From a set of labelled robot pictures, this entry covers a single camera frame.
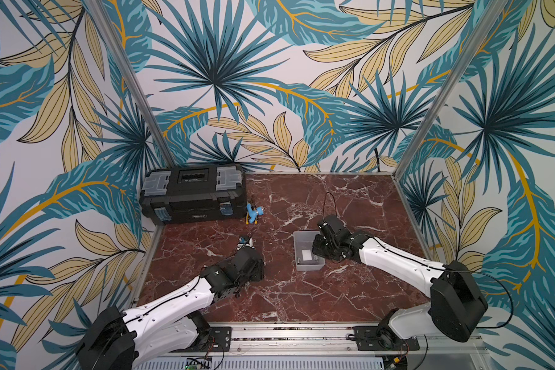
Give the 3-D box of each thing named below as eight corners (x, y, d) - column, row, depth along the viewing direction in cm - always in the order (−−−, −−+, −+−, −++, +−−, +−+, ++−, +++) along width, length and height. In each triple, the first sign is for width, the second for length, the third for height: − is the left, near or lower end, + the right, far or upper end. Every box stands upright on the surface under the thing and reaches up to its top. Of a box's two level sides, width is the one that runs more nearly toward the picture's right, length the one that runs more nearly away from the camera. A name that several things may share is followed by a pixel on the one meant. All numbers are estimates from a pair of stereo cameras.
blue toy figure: (246, 223, 103) (245, 218, 100) (248, 208, 108) (247, 203, 105) (263, 224, 103) (263, 218, 100) (264, 209, 108) (263, 203, 105)
